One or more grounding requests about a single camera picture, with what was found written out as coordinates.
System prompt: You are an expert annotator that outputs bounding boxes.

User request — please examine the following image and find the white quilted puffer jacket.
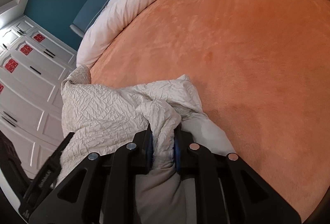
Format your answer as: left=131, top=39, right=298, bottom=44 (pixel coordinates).
left=58, top=65, right=234, bottom=223

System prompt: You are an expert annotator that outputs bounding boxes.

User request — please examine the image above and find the white panelled wardrobe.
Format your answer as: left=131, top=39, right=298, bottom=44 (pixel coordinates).
left=1, top=15, right=77, bottom=178

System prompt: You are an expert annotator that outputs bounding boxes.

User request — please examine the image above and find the orange plush bed cover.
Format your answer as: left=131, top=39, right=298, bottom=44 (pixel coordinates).
left=91, top=0, right=329, bottom=219

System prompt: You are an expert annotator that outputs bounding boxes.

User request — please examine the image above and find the pale pink folded duvet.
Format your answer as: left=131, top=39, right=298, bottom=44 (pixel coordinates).
left=76, top=0, right=156, bottom=68

